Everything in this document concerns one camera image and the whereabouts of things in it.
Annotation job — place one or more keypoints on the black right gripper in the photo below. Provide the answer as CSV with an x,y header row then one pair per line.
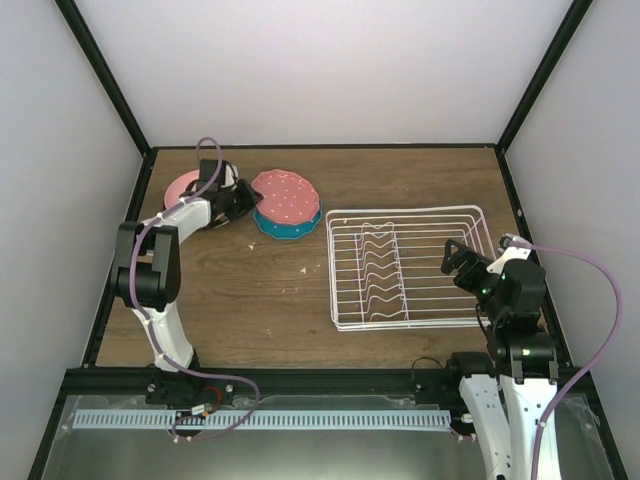
x,y
476,262

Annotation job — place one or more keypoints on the black front mounting rail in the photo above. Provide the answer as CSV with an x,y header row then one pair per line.
x,y
427,386

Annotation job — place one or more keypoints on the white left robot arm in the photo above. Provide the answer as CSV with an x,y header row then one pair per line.
x,y
146,271

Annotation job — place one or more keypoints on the slotted grey cable duct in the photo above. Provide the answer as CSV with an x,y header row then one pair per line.
x,y
396,420

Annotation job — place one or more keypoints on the light pink plate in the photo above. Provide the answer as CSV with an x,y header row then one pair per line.
x,y
185,183

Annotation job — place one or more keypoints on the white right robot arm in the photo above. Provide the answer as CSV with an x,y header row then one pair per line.
x,y
510,389

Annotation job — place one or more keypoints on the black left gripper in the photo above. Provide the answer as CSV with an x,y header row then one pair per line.
x,y
250,200

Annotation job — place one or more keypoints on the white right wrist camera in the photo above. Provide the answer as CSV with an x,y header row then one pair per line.
x,y
511,247

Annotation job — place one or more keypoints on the white wire dish rack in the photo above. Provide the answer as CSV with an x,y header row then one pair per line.
x,y
385,267

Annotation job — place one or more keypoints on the teal plate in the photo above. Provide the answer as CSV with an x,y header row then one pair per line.
x,y
286,232

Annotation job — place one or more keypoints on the dark pink scalloped plate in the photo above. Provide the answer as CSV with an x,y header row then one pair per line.
x,y
287,197

